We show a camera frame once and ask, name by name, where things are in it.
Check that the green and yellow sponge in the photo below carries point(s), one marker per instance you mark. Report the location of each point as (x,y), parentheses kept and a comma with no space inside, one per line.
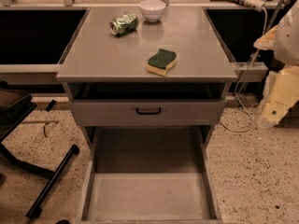
(162,62)

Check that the grey drawer with black handle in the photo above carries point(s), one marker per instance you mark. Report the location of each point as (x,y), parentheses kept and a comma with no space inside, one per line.
(145,113)

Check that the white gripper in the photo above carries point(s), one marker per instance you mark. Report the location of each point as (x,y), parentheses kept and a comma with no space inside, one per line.
(288,41)

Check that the grey drawer cabinet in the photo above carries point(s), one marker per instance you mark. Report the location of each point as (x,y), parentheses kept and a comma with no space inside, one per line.
(101,66)

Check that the crushed green soda can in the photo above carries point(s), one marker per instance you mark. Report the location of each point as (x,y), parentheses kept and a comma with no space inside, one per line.
(124,24)

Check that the open grey bottom drawer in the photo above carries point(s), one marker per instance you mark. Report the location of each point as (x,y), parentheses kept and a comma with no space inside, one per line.
(148,176)

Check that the white ceramic bowl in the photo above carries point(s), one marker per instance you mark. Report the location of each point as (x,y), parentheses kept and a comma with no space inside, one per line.
(152,10)

